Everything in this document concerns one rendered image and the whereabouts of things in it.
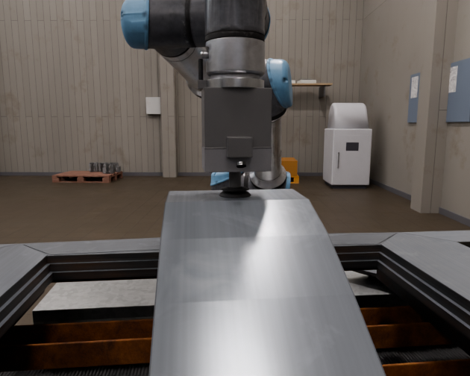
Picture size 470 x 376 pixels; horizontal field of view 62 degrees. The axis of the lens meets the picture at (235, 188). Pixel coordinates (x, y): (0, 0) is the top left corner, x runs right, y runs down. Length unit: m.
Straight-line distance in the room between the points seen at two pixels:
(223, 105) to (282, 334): 0.27
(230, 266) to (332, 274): 0.10
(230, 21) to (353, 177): 6.75
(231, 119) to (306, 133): 8.26
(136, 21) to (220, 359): 0.48
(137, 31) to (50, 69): 8.99
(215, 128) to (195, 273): 0.19
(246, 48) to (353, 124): 6.74
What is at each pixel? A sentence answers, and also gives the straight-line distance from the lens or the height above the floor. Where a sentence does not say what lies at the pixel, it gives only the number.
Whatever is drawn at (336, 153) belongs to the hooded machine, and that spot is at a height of 0.63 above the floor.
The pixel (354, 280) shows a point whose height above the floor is 0.68.
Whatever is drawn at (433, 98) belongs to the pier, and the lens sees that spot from 5.47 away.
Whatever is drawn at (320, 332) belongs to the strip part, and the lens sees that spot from 0.35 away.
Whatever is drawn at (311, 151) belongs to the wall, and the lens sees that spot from 8.77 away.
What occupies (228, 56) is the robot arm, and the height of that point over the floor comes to 1.20.
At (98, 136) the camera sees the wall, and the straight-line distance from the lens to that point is 9.16.
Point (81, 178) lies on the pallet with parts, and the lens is 8.21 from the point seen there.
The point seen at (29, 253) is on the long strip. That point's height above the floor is 0.86.
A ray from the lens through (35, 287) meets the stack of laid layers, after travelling 0.82.
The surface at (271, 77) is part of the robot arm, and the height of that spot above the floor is 1.23.
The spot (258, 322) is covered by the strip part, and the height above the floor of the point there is 0.96.
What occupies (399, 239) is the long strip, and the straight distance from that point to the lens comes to 0.98.
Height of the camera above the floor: 1.12
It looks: 9 degrees down
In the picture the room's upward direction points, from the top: straight up
